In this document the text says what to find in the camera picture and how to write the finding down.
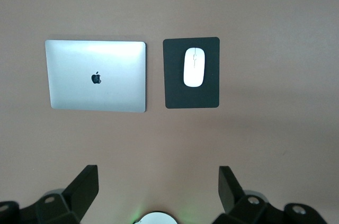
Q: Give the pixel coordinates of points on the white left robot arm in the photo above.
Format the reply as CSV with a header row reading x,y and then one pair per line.
x,y
156,218

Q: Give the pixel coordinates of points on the silver closed laptop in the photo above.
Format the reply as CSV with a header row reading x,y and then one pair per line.
x,y
79,89

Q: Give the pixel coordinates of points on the black mouse pad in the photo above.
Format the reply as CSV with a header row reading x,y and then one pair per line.
x,y
172,89

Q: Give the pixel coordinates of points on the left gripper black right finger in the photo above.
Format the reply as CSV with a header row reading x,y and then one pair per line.
x,y
238,208

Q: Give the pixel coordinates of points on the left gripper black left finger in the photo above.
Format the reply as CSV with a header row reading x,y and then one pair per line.
x,y
76,200

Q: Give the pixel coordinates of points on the white computer mouse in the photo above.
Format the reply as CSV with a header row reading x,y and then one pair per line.
x,y
194,67

